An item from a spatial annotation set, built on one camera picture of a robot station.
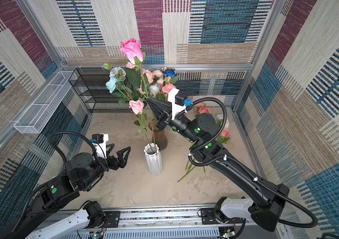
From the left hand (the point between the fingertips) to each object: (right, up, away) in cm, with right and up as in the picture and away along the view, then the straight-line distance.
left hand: (122, 145), depth 63 cm
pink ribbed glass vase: (+13, +1, +29) cm, 31 cm away
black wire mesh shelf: (-36, +37, +42) cm, 66 cm away
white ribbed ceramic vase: (+12, -8, +9) cm, 17 cm away
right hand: (+13, +16, -14) cm, 25 cm away
